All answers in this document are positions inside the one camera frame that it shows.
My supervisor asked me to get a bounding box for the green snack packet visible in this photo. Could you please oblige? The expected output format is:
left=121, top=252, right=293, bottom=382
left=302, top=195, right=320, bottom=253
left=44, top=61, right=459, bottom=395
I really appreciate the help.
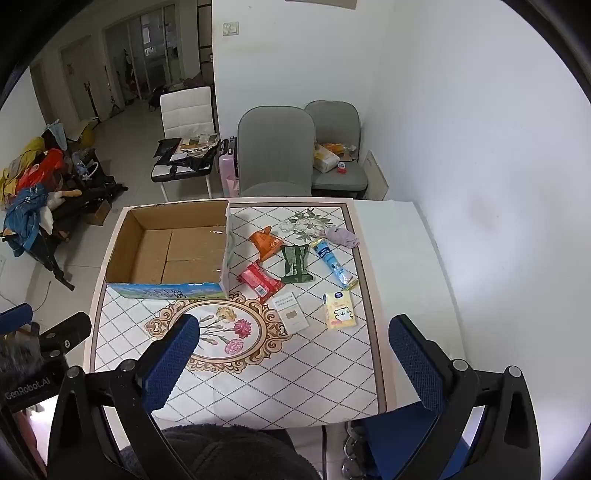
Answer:
left=281, top=245, right=314, bottom=284

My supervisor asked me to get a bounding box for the red snack packet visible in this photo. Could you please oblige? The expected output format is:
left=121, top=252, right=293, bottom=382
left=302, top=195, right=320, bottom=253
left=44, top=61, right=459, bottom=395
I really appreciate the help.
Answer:
left=238, top=262, right=283, bottom=304

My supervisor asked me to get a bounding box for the lilac cloth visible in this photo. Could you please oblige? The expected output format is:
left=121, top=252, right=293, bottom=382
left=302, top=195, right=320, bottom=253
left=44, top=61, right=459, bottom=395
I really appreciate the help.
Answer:
left=321, top=227, right=360, bottom=249

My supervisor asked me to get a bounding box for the yellow Vinda tissue pack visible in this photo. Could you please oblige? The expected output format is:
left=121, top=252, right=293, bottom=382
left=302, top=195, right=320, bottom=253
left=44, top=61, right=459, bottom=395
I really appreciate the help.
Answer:
left=322, top=290, right=356, bottom=330

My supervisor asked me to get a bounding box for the open cardboard box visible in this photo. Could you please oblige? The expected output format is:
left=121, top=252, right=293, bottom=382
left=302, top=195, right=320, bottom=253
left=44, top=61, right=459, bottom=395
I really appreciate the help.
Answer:
left=101, top=199, right=230, bottom=300

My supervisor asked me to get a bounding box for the small cardboard box on floor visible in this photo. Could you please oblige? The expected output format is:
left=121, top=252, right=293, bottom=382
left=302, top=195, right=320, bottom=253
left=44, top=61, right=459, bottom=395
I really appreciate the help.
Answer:
left=84, top=200, right=111, bottom=226

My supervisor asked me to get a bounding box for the black bag on white chair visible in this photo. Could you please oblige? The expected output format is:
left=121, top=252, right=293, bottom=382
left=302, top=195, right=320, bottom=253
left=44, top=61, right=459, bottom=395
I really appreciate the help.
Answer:
left=154, top=133, right=221, bottom=171

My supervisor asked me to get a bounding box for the orange snack packet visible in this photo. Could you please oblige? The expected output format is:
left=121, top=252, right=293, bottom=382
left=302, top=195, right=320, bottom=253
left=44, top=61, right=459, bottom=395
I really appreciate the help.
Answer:
left=249, top=226, right=283, bottom=262

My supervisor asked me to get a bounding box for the grey chair near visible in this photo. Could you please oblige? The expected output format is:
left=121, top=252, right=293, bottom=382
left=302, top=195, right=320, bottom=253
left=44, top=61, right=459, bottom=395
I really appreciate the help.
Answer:
left=238, top=106, right=315, bottom=197

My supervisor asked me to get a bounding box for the blue Nestle milk powder pouch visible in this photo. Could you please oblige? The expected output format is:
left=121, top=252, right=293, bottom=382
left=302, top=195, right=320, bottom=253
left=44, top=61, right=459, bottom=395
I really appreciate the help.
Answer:
left=311, top=238, right=358, bottom=290

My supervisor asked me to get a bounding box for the grey chair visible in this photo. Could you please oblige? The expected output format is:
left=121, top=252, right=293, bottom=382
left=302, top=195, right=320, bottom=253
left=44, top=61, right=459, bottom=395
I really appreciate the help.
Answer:
left=304, top=100, right=368, bottom=199
left=238, top=106, right=315, bottom=197

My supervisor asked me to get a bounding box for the pink suitcase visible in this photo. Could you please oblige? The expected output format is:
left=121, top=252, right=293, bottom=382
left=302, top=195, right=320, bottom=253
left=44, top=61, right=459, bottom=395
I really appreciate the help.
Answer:
left=218, top=136, right=239, bottom=198

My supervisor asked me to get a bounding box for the white board against wall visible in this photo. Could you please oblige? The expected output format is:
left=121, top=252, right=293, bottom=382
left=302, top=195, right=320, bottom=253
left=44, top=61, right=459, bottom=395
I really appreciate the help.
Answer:
left=362, top=150, right=389, bottom=201

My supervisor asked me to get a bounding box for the white tissue bag on chair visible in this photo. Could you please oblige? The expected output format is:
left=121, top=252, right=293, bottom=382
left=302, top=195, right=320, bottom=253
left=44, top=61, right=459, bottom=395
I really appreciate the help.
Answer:
left=314, top=144, right=341, bottom=174

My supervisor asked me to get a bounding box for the grey chair far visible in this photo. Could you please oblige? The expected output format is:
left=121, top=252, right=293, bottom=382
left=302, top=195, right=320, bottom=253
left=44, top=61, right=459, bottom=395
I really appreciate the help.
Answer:
left=304, top=100, right=368, bottom=199

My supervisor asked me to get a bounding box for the white paper packet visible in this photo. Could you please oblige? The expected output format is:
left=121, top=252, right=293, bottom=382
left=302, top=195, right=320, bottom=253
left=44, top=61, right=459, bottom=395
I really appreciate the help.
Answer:
left=271, top=292, right=310, bottom=335

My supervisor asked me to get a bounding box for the pile of clothes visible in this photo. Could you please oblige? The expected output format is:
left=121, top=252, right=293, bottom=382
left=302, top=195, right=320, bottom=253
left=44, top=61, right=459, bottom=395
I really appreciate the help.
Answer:
left=1, top=117, right=127, bottom=291

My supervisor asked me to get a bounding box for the white padded chair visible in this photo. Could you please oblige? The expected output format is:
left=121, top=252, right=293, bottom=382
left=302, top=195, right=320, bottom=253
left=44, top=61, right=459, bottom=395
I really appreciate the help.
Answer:
left=151, top=86, right=216, bottom=202

